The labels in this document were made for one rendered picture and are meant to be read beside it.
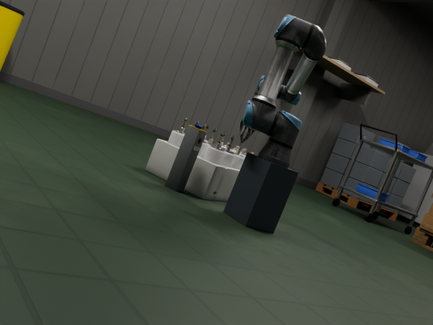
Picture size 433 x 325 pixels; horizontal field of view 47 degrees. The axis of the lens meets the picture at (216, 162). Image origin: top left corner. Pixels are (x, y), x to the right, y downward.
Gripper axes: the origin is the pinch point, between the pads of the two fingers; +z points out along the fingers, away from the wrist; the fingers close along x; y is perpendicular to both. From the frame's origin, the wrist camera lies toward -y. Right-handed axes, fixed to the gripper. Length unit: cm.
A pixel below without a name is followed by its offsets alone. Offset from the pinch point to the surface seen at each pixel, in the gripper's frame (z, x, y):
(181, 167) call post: 23, -27, 36
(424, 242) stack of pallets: 30, 222, -173
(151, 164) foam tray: 30, -41, 10
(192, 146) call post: 11.5, -26.2, 36.4
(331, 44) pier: -149, 113, -368
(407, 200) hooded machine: 2, 348, -481
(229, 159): 12.5, -4.9, 14.8
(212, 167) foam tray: 18.2, -12.7, 30.0
